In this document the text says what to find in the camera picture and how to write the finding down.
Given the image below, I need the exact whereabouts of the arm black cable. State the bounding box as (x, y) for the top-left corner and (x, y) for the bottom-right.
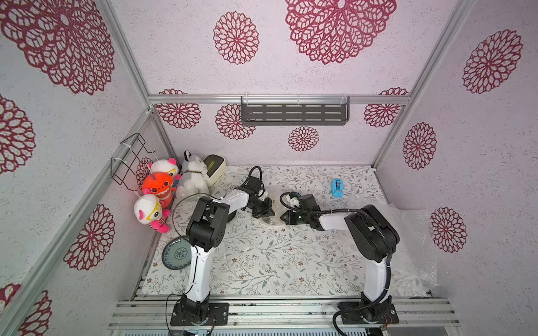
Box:
(171, 192), (224, 240)
(279, 192), (394, 336)

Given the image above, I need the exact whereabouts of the grey white husky plush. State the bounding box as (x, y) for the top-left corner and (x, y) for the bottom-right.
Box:
(175, 151), (210, 200)

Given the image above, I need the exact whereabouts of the clear bubble wrap sheet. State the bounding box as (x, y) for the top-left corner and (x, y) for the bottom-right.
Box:
(280, 192), (437, 288)

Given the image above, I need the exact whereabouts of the orange red plush toy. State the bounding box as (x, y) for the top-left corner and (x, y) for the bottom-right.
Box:
(142, 172), (177, 209)

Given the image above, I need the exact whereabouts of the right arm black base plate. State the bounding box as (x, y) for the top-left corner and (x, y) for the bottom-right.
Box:
(338, 295), (399, 325)

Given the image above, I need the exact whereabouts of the blue patterned green plate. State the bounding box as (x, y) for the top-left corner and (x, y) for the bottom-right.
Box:
(161, 237), (191, 270)

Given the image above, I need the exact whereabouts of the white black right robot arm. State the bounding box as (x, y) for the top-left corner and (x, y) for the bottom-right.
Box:
(280, 204), (400, 305)

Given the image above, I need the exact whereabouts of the white plush with yellow glasses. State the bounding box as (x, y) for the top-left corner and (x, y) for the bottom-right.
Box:
(133, 194), (170, 233)

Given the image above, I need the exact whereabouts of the grey wall shelf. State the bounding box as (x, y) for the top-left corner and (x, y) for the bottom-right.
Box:
(240, 97), (350, 126)

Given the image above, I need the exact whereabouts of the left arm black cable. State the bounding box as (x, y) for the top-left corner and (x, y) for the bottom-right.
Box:
(171, 192), (224, 240)

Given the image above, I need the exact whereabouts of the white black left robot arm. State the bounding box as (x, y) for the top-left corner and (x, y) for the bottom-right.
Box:
(184, 187), (275, 302)

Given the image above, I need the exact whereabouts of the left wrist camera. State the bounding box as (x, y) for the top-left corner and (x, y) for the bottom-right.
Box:
(240, 166), (266, 197)

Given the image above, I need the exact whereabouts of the blue tape dispenser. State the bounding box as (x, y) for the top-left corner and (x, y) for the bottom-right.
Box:
(331, 179), (344, 198)

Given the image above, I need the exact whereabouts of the floral table mat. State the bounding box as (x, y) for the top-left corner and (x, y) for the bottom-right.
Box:
(140, 164), (432, 298)

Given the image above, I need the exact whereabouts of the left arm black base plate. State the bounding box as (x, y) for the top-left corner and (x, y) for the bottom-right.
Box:
(170, 295), (230, 326)

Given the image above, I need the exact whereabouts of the white pink plush toy top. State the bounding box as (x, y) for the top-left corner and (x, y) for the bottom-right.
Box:
(149, 158), (179, 179)

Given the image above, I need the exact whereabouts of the black wire basket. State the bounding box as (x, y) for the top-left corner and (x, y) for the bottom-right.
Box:
(109, 132), (157, 192)

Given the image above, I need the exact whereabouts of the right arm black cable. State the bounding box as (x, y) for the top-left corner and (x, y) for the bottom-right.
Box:
(279, 192), (394, 336)

